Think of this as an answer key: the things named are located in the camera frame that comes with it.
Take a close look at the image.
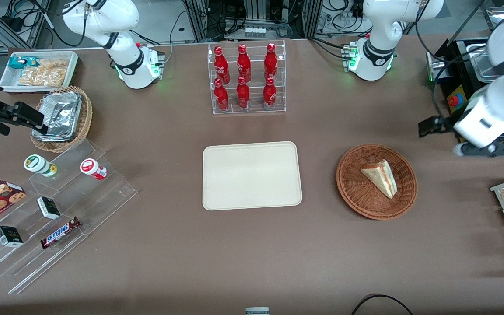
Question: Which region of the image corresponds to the beige plastic tray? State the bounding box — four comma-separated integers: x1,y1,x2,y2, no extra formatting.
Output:
203,141,303,211

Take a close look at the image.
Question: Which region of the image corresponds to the Snickers chocolate bar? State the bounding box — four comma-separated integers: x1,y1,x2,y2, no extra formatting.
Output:
40,217,82,250

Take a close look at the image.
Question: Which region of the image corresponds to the small black carton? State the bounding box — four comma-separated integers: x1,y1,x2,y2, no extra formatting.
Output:
37,196,62,220
0,226,24,248

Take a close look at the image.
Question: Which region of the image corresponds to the clear acrylic bottle rack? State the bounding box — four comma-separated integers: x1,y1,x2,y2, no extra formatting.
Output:
207,39,287,115

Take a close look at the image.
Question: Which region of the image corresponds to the black cable loop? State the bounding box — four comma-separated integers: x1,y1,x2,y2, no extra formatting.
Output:
351,294,413,315

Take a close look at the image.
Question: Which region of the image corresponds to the green lid white bottle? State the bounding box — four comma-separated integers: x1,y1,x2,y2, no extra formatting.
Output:
24,154,58,178

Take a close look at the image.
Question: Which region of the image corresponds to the red soda bottle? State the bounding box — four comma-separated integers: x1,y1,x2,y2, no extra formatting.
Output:
214,46,231,84
263,77,277,110
214,78,230,112
264,42,278,81
236,76,250,110
237,44,252,84

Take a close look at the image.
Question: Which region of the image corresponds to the teal snack packet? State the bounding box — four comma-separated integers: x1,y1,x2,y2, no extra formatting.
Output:
8,56,39,70

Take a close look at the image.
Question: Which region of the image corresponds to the clear acrylic stepped stand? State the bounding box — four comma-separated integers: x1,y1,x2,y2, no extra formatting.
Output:
0,138,138,294

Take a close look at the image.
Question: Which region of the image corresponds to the red lid white bottle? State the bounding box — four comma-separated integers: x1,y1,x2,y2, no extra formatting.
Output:
80,158,108,180

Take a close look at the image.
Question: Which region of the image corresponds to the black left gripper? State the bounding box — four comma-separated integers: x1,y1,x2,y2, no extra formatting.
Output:
418,115,457,139

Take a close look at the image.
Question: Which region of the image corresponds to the aluminium foil container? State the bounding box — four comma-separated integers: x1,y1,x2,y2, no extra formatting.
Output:
32,91,83,141

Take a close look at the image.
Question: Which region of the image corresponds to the white rectangular bin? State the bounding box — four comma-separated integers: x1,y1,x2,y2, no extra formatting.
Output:
0,51,79,93

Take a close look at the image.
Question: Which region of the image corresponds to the steel pan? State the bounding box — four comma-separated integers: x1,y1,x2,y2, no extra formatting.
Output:
470,43,504,83

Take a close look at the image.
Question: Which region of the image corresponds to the brown round wicker basket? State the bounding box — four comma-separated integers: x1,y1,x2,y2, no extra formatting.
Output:
336,143,418,220

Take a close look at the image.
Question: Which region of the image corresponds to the light wicker basket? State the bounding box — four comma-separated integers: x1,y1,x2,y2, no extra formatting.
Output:
30,86,93,153

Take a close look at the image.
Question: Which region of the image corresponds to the triangle sandwich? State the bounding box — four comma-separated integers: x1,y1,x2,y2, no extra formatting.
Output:
360,159,398,199

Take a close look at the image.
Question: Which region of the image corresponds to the clear bag of chips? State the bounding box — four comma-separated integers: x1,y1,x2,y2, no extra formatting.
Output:
18,59,70,87

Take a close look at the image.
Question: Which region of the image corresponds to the black appliance box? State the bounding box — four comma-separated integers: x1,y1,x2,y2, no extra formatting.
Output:
426,37,504,146

